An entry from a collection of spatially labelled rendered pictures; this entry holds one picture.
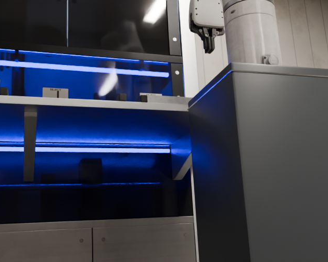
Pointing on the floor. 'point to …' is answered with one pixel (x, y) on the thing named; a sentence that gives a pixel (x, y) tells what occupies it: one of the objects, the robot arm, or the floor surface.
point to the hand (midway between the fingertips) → (209, 45)
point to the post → (189, 81)
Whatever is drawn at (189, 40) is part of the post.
